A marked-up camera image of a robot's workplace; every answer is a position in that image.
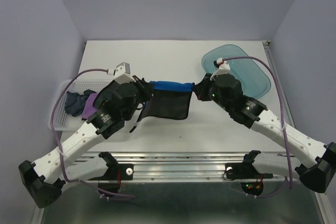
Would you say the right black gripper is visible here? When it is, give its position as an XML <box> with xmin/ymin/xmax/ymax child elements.
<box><xmin>193</xmin><ymin>72</ymin><xmax>232</xmax><ymax>112</ymax></box>

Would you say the blue microfiber towel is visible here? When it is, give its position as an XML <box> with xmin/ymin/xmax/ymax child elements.
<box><xmin>130</xmin><ymin>81</ymin><xmax>194</xmax><ymax>133</ymax></box>

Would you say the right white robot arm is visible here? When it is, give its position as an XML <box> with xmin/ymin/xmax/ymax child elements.
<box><xmin>193</xmin><ymin>73</ymin><xmax>335</xmax><ymax>193</ymax></box>

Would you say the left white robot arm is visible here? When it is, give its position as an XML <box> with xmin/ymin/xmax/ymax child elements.
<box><xmin>18</xmin><ymin>76</ymin><xmax>154</xmax><ymax>208</ymax></box>

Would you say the purple microfiber towel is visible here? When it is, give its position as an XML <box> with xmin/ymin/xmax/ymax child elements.
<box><xmin>81</xmin><ymin>93</ymin><xmax>98</xmax><ymax>121</ymax></box>

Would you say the teal translucent plastic tray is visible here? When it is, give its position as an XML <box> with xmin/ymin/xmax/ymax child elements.
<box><xmin>201</xmin><ymin>44</ymin><xmax>271</xmax><ymax>99</ymax></box>

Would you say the dark grey towel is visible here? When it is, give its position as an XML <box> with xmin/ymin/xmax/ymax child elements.
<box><xmin>64</xmin><ymin>90</ymin><xmax>94</xmax><ymax>117</ymax></box>

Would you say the white perforated plastic basket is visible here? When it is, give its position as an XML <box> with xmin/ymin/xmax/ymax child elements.
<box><xmin>53</xmin><ymin>79</ymin><xmax>111</xmax><ymax>132</ymax></box>

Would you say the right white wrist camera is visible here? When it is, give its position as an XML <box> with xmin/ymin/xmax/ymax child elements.
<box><xmin>210</xmin><ymin>58</ymin><xmax>230</xmax><ymax>80</ymax></box>

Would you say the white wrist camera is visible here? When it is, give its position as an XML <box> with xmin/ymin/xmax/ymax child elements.
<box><xmin>210</xmin><ymin>58</ymin><xmax>230</xmax><ymax>80</ymax></box>
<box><xmin>107</xmin><ymin>62</ymin><xmax>135</xmax><ymax>84</ymax></box>

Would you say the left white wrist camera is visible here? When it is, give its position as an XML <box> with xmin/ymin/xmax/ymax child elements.
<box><xmin>107</xmin><ymin>62</ymin><xmax>135</xmax><ymax>84</ymax></box>

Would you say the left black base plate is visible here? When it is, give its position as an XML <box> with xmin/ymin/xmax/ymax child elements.
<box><xmin>96</xmin><ymin>163</ymin><xmax>134</xmax><ymax>181</ymax></box>

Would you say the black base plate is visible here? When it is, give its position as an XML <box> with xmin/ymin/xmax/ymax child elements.
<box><xmin>96</xmin><ymin>163</ymin><xmax>134</xmax><ymax>181</ymax></box>
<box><xmin>223</xmin><ymin>163</ymin><xmax>247</xmax><ymax>180</ymax></box>

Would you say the aluminium extrusion rail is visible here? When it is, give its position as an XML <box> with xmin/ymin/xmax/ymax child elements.
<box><xmin>41</xmin><ymin>152</ymin><xmax>323</xmax><ymax>183</ymax></box>

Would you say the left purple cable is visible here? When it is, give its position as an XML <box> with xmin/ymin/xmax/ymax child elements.
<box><xmin>49</xmin><ymin>68</ymin><xmax>136</xmax><ymax>201</ymax></box>

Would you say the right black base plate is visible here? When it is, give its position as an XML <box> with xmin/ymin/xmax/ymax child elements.
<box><xmin>223</xmin><ymin>163</ymin><xmax>247</xmax><ymax>180</ymax></box>

